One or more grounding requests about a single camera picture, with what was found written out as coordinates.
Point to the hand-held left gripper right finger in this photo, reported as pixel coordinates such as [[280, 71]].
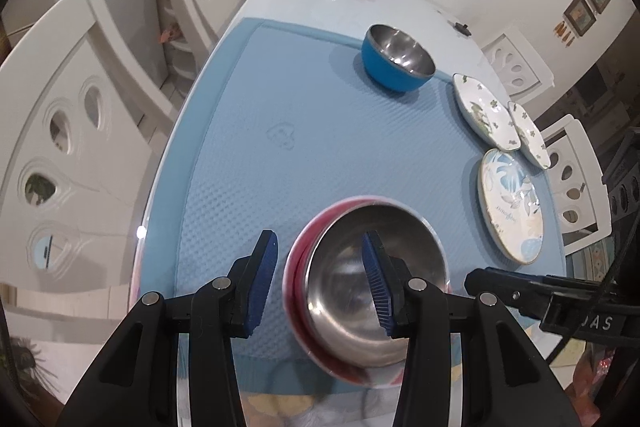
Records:
[[377, 287]]

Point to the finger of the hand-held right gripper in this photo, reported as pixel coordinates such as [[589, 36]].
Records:
[[500, 287]]

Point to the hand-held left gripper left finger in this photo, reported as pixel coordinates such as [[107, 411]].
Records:
[[260, 287]]

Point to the red steel bowl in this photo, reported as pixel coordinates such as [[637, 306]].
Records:
[[330, 297]]

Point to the round leaf-print plate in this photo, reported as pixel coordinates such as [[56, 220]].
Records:
[[510, 202]]

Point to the small square flower plate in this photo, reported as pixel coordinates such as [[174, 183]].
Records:
[[532, 139]]

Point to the large square flower plate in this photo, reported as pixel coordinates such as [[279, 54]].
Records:
[[482, 112]]

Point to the patterned rug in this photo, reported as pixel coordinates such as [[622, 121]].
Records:
[[595, 257]]

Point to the blue textured table mat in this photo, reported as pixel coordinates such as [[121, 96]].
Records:
[[300, 132]]

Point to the dark wooden cabinet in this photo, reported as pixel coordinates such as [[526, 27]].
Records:
[[605, 92]]

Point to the blue steel bowl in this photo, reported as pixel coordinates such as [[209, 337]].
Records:
[[385, 67]]

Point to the small black object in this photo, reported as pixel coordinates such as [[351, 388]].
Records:
[[462, 28]]

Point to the pink toy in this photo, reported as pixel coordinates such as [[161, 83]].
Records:
[[171, 33]]

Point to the orange wall ornaments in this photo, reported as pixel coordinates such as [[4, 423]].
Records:
[[565, 34]]

